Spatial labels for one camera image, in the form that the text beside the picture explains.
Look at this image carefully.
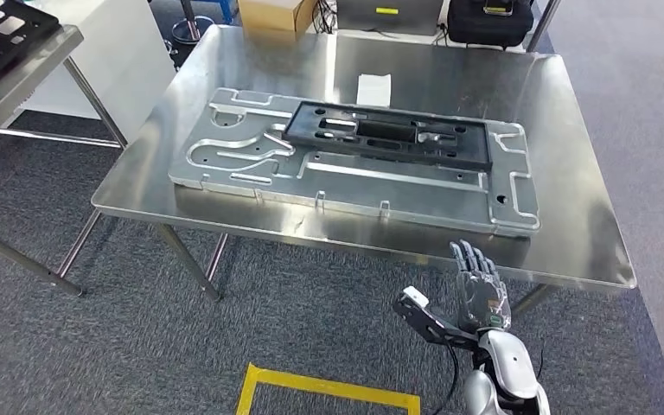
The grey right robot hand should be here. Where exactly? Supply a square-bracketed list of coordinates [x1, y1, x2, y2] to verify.
[449, 239, 514, 334]

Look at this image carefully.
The black plastic plate frame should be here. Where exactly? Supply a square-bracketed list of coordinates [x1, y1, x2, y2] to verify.
[0, 0, 63, 105]
[281, 99, 494, 172]

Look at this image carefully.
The stainless steel workbench table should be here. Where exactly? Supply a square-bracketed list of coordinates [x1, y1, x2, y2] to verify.
[90, 23, 638, 304]

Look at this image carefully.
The grey machined metal plate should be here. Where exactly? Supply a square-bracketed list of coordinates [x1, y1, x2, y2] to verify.
[169, 86, 541, 239]

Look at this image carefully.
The yellow floor tape square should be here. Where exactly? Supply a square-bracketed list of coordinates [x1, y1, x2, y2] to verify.
[234, 363, 422, 415]

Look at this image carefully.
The white paper sheet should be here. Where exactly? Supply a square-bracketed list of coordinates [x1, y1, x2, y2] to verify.
[356, 73, 393, 108]

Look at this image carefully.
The black bag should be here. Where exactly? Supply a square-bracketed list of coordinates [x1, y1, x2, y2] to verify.
[446, 0, 535, 50]

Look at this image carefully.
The steel pole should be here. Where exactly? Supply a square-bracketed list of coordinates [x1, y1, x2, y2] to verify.
[525, 0, 562, 54]

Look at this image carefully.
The grey case with yellow label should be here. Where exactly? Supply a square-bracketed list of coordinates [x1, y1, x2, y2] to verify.
[336, 0, 444, 36]

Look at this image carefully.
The brown cardboard box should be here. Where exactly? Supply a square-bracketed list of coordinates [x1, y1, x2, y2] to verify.
[237, 0, 319, 35]

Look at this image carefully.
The black round bin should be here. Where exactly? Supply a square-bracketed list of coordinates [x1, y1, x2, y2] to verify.
[170, 16, 215, 70]

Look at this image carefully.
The stainless steel side table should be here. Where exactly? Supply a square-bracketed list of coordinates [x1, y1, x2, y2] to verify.
[0, 22, 130, 299]

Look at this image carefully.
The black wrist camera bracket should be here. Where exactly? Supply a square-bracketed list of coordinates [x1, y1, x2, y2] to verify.
[392, 295, 482, 352]

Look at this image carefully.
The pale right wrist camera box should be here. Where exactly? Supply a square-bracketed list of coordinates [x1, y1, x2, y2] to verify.
[401, 286, 431, 310]

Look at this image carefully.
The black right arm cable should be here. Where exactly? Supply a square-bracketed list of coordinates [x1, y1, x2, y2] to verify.
[431, 343, 460, 415]

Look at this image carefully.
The black cable bundle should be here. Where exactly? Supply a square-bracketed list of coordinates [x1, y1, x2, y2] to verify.
[315, 0, 339, 35]

